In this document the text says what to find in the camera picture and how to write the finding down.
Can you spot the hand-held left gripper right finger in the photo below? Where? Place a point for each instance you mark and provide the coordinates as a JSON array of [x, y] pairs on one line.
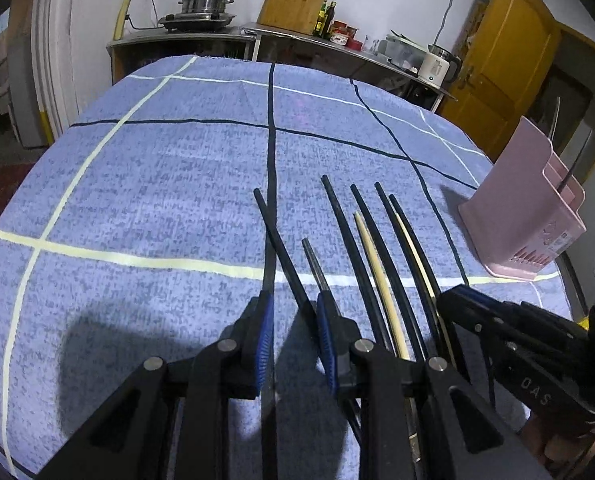
[[327, 345]]

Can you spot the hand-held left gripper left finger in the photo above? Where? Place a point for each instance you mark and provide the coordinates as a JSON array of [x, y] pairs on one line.
[[263, 340]]

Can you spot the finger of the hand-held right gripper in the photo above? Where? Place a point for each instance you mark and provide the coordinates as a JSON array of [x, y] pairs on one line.
[[470, 320], [497, 305]]

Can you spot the wooden chopstick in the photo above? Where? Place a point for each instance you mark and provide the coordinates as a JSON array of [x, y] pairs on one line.
[[424, 270], [377, 280]]

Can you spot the black chopstick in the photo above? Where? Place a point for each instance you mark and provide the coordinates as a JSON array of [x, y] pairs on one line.
[[313, 265], [377, 250], [347, 240], [577, 157], [396, 203], [555, 120], [282, 255], [383, 195]]

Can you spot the pink plastic utensil holder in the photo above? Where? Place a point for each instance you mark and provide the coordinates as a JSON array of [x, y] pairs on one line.
[[517, 210]]

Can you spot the person's right hand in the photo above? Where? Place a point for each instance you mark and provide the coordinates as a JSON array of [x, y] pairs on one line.
[[552, 440]]

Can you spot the blue checked tablecloth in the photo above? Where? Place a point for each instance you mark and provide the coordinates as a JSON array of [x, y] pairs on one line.
[[152, 185]]

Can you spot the yellow wooden door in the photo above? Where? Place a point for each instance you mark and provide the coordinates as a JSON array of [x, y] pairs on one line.
[[512, 60]]

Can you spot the white electric kettle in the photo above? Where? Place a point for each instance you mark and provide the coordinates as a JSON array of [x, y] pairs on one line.
[[435, 67]]

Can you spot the grey plastic container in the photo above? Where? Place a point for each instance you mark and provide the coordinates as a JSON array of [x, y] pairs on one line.
[[402, 50]]

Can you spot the stainless steel counter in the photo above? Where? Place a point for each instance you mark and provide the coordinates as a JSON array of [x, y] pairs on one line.
[[367, 62], [177, 42]]

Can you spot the clear drinking glass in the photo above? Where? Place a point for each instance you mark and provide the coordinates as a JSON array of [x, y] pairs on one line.
[[371, 45]]

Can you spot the red lidded jars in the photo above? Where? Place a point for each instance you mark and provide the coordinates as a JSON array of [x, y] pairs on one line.
[[345, 32]]

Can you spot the dark oil bottle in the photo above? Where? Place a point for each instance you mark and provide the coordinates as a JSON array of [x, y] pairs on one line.
[[331, 20]]

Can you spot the gas stove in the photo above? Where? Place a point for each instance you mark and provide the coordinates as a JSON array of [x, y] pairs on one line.
[[197, 21]]

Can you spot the wooden cutting board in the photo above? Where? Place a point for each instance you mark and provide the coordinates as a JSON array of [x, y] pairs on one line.
[[295, 0]]

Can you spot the beige power strip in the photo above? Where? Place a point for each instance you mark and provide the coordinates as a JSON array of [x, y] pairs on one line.
[[121, 17]]

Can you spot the white door frame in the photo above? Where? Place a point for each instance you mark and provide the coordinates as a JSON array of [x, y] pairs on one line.
[[52, 50]]

